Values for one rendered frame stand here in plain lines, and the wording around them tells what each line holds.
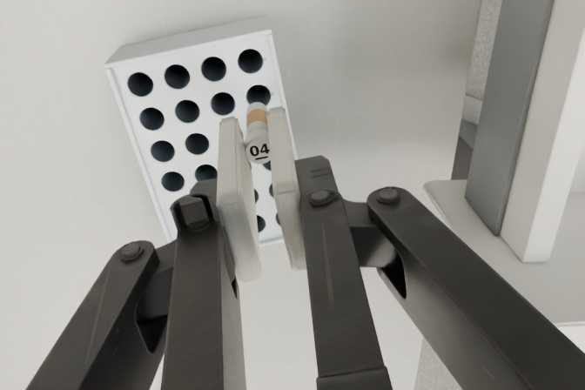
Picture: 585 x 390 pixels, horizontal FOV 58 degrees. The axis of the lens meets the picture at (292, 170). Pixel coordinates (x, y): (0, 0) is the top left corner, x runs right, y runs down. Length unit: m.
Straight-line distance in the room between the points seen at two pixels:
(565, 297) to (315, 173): 0.11
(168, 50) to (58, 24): 0.07
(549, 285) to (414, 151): 0.15
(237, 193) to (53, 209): 0.22
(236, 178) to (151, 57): 0.12
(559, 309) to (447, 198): 0.08
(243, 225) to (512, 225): 0.12
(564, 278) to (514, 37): 0.10
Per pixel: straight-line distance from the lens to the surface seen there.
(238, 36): 0.27
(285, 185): 0.15
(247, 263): 0.16
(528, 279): 0.23
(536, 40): 0.22
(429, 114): 0.34
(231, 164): 0.17
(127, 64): 0.28
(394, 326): 0.43
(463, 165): 0.98
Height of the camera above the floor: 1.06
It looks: 63 degrees down
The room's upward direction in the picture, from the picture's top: 169 degrees clockwise
